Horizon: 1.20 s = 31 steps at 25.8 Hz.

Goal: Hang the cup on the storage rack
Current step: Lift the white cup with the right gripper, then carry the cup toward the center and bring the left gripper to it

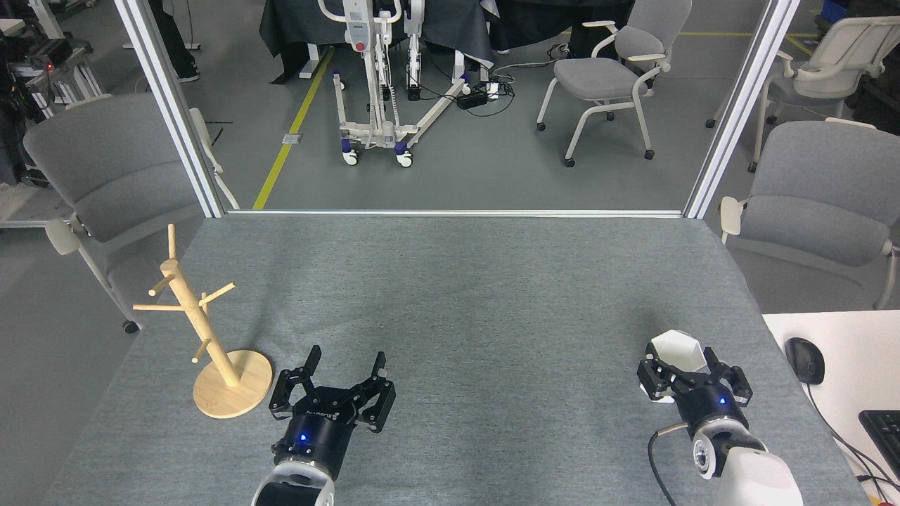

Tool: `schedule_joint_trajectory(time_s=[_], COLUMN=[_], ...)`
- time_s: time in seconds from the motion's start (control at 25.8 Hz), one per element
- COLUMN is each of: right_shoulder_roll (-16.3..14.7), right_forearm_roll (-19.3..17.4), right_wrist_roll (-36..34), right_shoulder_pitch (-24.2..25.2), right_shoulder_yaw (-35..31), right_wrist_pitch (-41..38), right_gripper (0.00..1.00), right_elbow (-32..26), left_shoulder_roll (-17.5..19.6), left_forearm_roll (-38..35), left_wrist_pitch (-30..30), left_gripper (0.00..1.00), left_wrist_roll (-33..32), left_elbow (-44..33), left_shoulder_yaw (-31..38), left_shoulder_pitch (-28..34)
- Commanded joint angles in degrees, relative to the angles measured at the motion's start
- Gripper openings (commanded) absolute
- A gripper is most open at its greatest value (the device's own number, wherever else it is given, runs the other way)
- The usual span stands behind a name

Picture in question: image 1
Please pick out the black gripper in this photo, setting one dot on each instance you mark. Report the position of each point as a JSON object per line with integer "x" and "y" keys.
{"x": 714, "y": 407}
{"x": 316, "y": 439}

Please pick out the white hexagonal cup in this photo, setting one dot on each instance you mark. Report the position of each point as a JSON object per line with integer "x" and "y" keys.
{"x": 678, "y": 348}

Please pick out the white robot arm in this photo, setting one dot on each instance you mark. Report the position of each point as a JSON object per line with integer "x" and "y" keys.
{"x": 752, "y": 471}
{"x": 292, "y": 488}

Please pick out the wooden cup rack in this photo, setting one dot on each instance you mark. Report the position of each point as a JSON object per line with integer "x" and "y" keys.
{"x": 232, "y": 393}

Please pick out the metal equipment rack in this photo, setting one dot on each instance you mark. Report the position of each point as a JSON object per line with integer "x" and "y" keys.
{"x": 49, "y": 77}

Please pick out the black computer mouse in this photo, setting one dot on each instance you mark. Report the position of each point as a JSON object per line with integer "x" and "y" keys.
{"x": 805, "y": 360}

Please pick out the white desk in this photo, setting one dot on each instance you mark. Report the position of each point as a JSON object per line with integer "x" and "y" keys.
{"x": 854, "y": 351}

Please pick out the black keyboard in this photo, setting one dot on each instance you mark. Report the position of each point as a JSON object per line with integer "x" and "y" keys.
{"x": 886, "y": 436}

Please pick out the silver floor plate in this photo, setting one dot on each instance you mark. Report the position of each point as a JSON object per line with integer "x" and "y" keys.
{"x": 292, "y": 138}

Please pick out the grey chair with beige armrest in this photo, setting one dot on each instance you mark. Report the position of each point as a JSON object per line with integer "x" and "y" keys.
{"x": 112, "y": 169}

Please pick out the grey chair on castors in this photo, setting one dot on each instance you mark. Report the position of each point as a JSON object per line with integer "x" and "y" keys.
{"x": 598, "y": 77}

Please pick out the black power strip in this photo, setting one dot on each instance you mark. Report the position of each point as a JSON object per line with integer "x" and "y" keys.
{"x": 472, "y": 97}

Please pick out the white mesh-back chair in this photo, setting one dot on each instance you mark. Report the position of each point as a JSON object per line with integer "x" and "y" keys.
{"x": 837, "y": 53}

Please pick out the white wheeled stand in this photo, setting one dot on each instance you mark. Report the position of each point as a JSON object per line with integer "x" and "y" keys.
{"x": 358, "y": 35}

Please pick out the dark cloth-covered table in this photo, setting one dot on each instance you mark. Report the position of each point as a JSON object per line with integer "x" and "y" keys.
{"x": 295, "y": 24}

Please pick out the person's legs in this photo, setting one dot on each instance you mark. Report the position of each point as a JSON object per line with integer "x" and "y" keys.
{"x": 176, "y": 42}

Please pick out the silver table edge rail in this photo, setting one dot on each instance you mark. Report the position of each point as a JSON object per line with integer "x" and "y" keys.
{"x": 457, "y": 213}

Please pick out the grey chair with white frame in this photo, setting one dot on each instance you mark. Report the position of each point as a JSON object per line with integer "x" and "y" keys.
{"x": 823, "y": 190}

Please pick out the silver post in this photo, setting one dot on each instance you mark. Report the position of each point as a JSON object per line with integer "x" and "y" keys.
{"x": 172, "y": 105}
{"x": 738, "y": 112}

